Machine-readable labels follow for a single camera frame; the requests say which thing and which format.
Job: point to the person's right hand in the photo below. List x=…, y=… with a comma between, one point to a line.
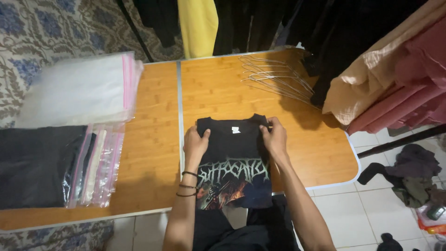
x=275, y=139

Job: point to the person's left hand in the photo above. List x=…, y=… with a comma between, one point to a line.
x=194, y=144

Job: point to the black printed t-shirt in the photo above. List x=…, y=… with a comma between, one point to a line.
x=233, y=164

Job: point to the person's black trousers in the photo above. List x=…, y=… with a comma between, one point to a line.
x=240, y=232

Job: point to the beige hanging garment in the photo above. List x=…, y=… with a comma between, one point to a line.
x=362, y=80

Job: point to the black hanging clothes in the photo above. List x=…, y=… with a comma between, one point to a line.
x=313, y=31

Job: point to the yellow hanging garment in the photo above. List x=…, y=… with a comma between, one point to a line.
x=198, y=26

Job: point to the stack of clear plastic bags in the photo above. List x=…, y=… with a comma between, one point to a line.
x=83, y=90

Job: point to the black metal rack bar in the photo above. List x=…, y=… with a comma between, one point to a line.
x=400, y=141

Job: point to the black metal rack pole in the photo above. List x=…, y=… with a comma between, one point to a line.
x=136, y=31

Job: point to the heap of dark clothes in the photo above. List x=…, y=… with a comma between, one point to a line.
x=411, y=174

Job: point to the stack of bagged folded clothes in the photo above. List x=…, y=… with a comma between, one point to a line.
x=52, y=167

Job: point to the pink hanging garments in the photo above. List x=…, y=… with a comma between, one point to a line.
x=414, y=87

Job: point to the black cloth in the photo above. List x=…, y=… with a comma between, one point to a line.
x=390, y=243

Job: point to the orange plastic bag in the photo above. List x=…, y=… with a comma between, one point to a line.
x=432, y=219

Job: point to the patterned blue floral carpet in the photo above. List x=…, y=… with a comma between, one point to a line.
x=41, y=38

